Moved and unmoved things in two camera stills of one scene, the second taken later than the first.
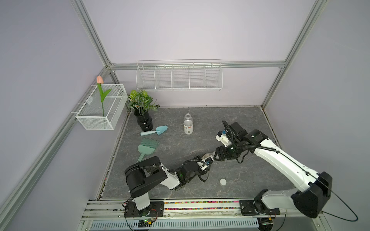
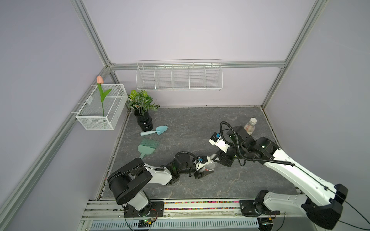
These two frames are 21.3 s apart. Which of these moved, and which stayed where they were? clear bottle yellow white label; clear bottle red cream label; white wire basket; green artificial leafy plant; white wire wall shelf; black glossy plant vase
Moved: clear bottle yellow white label; clear bottle red cream label
Stayed: black glossy plant vase; white wire wall shelf; green artificial leafy plant; white wire basket
